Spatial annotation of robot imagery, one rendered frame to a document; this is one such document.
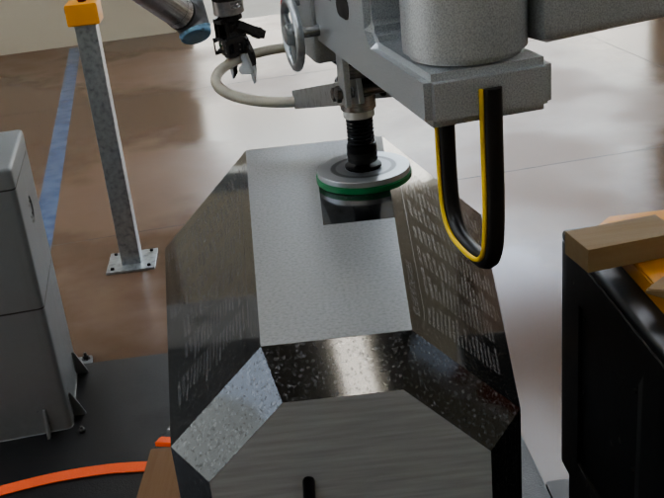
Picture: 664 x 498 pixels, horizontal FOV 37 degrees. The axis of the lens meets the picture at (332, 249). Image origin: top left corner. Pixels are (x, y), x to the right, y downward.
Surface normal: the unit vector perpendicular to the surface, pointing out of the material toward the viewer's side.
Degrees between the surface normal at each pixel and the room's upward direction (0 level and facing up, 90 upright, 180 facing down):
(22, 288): 90
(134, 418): 0
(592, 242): 0
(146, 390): 0
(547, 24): 90
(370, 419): 90
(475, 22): 90
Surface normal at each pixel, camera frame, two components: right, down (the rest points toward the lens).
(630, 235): -0.09, -0.91
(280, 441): 0.05, 0.40
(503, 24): 0.49, 0.31
